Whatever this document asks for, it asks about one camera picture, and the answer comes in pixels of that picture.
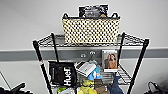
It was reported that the long grey wall band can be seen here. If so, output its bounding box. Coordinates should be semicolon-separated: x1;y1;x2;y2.
0;47;168;62

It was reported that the pale spotted basket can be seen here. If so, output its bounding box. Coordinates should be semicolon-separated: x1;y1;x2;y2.
60;12;122;45

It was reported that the white flat box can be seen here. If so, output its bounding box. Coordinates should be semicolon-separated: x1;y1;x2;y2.
74;59;96;77

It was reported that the black foil bag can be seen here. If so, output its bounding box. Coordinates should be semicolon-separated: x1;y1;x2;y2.
78;3;110;19

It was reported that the brown plush toy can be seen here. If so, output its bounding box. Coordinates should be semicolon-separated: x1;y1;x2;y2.
99;13;108;19

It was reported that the green round item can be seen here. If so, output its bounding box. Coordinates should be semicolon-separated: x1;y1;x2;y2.
56;85;68;94

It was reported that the blue shark plush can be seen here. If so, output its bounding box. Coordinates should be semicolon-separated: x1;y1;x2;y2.
108;73;125;94

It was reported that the grey wall outlet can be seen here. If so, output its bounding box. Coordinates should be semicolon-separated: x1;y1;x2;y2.
80;51;88;58
89;49;98;56

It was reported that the black wire shelf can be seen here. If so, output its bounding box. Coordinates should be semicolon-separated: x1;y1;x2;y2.
31;31;151;94

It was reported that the box with portrait photo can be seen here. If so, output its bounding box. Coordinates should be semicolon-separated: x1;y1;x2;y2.
101;49;119;73

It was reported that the black bag white print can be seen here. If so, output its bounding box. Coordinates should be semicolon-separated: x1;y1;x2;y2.
48;60;78;88

